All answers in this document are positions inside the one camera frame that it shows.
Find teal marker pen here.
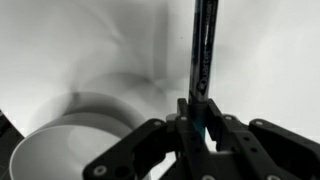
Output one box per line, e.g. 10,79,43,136
188,0,219,138

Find white bowl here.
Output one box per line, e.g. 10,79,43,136
9,92,166,180

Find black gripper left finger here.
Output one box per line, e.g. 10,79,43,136
82,99,207,180

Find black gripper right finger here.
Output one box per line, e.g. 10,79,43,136
206,99,320,180

